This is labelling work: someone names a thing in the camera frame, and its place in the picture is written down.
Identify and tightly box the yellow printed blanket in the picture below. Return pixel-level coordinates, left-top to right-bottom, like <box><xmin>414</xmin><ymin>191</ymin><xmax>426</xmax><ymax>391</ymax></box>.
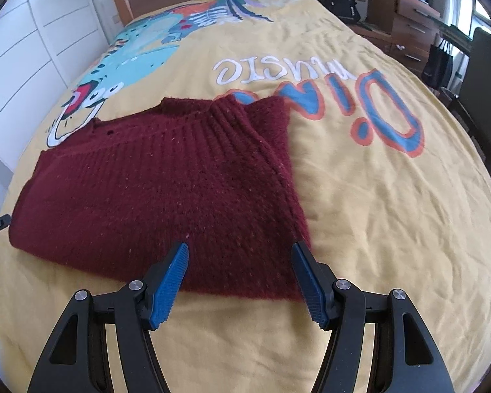
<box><xmin>0</xmin><ymin>0</ymin><xmax>491</xmax><ymax>393</ymax></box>

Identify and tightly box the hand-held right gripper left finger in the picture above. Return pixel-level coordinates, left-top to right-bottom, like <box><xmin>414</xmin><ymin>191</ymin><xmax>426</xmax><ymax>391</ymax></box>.
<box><xmin>27</xmin><ymin>241</ymin><xmax>190</xmax><ymax>393</ymax></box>

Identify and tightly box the wooden drawer cabinet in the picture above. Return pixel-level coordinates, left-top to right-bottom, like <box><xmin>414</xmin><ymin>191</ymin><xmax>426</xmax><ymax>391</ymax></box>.
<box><xmin>366</xmin><ymin>0</ymin><xmax>443</xmax><ymax>74</ymax></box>

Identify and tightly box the black hanging bag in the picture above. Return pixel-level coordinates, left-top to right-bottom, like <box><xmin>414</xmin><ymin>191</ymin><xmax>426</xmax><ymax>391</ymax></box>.
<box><xmin>421</xmin><ymin>39</ymin><xmax>455</xmax><ymax>88</ymax></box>

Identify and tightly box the white wardrobe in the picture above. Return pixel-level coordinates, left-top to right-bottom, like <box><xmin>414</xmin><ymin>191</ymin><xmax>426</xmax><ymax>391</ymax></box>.
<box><xmin>0</xmin><ymin>0</ymin><xmax>119</xmax><ymax>222</ymax></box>

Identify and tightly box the maroon knitted sweater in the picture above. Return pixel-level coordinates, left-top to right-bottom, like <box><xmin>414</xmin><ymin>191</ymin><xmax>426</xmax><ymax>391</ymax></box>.
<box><xmin>8</xmin><ymin>95</ymin><xmax>315</xmax><ymax>301</ymax></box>

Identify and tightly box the grey office chair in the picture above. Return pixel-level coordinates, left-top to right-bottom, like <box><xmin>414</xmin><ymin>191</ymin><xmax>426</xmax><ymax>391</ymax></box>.
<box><xmin>448</xmin><ymin>28</ymin><xmax>491</xmax><ymax>197</ymax></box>

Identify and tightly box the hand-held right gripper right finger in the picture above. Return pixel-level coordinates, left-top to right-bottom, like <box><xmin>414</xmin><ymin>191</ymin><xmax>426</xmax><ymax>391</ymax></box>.
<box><xmin>290</xmin><ymin>241</ymin><xmax>455</xmax><ymax>393</ymax></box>

